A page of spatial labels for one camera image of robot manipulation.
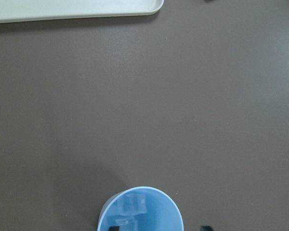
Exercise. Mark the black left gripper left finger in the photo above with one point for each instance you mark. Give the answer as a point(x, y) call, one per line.
point(114, 228)

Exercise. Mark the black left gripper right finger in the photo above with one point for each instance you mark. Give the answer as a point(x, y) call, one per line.
point(205, 228)

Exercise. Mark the clear ice cube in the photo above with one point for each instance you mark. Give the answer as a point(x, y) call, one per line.
point(126, 223)
point(134, 204)

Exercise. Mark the light blue cup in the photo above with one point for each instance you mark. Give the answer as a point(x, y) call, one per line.
point(162, 212)

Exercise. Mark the cream rabbit tray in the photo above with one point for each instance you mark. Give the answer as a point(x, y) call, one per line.
point(36, 10)

